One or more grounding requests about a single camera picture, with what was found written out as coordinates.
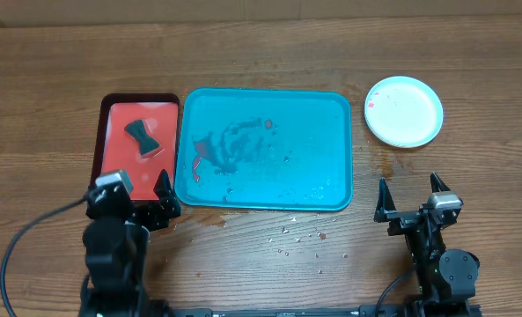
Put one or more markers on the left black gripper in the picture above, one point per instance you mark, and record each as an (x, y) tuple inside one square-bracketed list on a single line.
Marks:
[(160, 217)]

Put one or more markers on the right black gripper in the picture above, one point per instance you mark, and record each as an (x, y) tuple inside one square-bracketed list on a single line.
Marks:
[(401, 220)]

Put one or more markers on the green and orange sponge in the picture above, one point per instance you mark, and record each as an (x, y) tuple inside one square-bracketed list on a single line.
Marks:
[(146, 144)]

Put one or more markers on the light blue plate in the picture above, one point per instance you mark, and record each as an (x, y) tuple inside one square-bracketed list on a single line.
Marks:
[(403, 112)]

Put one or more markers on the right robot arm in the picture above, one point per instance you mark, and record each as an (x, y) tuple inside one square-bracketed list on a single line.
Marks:
[(446, 277)]

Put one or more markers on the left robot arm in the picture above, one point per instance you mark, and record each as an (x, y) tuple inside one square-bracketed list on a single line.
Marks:
[(116, 243)]

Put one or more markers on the dark red water tray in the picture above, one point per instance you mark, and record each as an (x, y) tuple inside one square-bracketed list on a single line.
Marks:
[(115, 149)]

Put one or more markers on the teal plastic tray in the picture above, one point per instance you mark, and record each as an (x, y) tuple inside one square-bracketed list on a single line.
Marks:
[(266, 150)]

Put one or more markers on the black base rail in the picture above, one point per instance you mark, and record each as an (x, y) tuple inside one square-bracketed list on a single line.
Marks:
[(362, 311)]

